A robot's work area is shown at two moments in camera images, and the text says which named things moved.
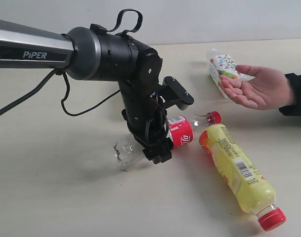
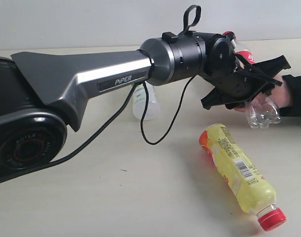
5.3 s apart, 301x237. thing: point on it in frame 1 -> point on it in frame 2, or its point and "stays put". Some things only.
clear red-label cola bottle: x=128 y=151 -> x=263 y=111
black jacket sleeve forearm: x=299 y=106 stays put
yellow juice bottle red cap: x=253 y=192 stays put
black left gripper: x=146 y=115 -> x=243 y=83
